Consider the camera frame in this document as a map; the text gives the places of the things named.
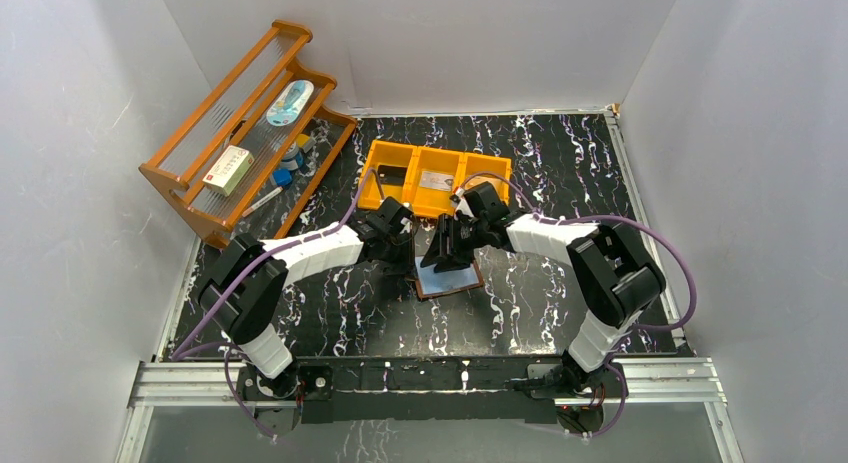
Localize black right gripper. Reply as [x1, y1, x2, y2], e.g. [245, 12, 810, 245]
[420, 212, 489, 273]

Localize orange leather card holder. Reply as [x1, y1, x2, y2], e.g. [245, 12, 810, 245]
[414, 256, 484, 300]

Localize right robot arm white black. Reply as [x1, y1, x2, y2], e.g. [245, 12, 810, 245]
[421, 182, 666, 397]

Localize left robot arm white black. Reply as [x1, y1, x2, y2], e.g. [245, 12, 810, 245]
[191, 197, 414, 399]

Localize black card in bin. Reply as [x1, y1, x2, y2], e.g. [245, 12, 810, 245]
[377, 165, 407, 187]

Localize grey card in bin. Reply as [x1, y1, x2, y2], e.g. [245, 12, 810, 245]
[419, 171, 454, 192]

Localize yellow middle bin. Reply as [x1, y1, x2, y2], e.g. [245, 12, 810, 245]
[406, 146, 462, 218]

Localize yellow bin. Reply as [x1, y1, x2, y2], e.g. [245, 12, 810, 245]
[357, 139, 422, 209]
[406, 146, 462, 218]
[454, 152, 512, 203]

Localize yellow left bin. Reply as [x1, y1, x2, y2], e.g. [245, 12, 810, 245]
[357, 139, 422, 209]

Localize yellow right bin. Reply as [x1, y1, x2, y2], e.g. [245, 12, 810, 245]
[454, 152, 512, 203]

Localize white marker pen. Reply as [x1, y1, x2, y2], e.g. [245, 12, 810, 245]
[241, 186, 284, 218]

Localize blue small cube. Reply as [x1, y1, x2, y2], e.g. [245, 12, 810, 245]
[270, 168, 293, 188]

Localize blue white tape roll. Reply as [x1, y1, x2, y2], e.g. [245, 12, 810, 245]
[280, 142, 305, 172]

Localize orange wooden shelf rack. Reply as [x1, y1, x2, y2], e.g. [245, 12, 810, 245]
[139, 20, 357, 248]

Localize white blue oval case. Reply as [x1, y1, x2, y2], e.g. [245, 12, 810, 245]
[265, 79, 314, 127]

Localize white red box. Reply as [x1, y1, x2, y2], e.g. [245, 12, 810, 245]
[203, 145, 254, 196]

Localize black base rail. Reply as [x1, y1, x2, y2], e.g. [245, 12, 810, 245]
[234, 355, 628, 436]

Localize aluminium frame rail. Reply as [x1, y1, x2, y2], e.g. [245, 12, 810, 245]
[118, 355, 742, 462]

